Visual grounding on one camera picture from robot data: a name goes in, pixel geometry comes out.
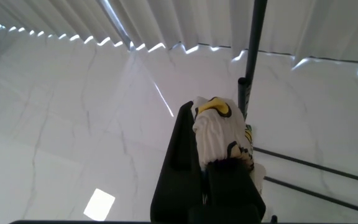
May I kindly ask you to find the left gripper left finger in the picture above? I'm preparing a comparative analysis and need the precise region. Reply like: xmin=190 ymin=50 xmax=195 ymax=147
xmin=150 ymin=100 xmax=206 ymax=223

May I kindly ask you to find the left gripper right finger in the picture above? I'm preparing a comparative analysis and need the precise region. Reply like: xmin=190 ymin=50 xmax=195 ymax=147
xmin=203 ymin=158 xmax=267 ymax=223

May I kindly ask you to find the cream printed garment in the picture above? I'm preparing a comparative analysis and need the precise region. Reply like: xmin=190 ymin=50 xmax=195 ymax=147
xmin=191 ymin=96 xmax=275 ymax=223

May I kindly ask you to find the black clothes rack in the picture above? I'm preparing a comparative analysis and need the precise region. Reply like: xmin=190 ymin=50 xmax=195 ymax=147
xmin=237 ymin=0 xmax=358 ymax=218

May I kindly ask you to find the white curtain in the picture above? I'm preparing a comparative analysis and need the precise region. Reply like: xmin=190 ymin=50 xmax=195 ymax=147
xmin=0 ymin=0 xmax=358 ymax=68

